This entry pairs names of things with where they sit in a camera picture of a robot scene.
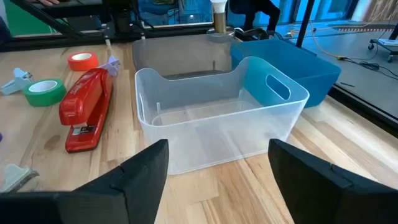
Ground grey translucent plastic bin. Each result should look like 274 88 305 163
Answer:
132 33 240 81

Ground lilac staple remover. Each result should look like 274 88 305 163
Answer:
98 55 121 77

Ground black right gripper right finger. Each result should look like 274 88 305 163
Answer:
267 138 398 224

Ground yellow cable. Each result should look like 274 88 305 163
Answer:
309 0 398 60

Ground clear plastic bin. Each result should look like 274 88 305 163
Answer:
134 55 310 175

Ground white bulb brass lamp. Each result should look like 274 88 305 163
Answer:
206 0 236 37

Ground beige staple remover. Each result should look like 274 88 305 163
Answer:
0 164 40 194

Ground black floor fan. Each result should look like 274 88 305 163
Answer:
234 27 274 41

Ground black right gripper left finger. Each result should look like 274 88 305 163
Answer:
0 139 170 224

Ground person's hand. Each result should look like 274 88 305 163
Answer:
30 0 60 7

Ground light blue staple remover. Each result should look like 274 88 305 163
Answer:
0 67 34 96

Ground person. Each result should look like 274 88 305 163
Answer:
228 0 280 32

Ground neon red tape roll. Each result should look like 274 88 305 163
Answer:
67 52 100 72

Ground black floor cables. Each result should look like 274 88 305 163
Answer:
341 57 398 82

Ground green tape roll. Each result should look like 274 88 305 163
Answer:
23 78 67 108

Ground black wheeled cart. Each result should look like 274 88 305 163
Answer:
368 23 398 63

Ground black metal pole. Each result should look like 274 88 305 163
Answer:
295 0 317 47

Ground red stapler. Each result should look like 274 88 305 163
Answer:
58 67 114 154

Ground blue plastic bin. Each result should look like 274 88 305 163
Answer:
229 39 342 108

